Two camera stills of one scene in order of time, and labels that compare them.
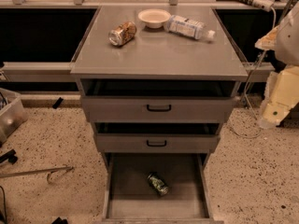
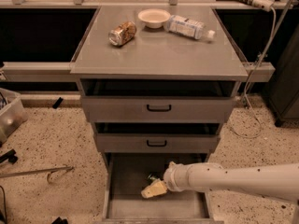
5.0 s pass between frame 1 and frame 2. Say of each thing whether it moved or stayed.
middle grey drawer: stayed
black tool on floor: stayed
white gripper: moved
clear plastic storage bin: stayed
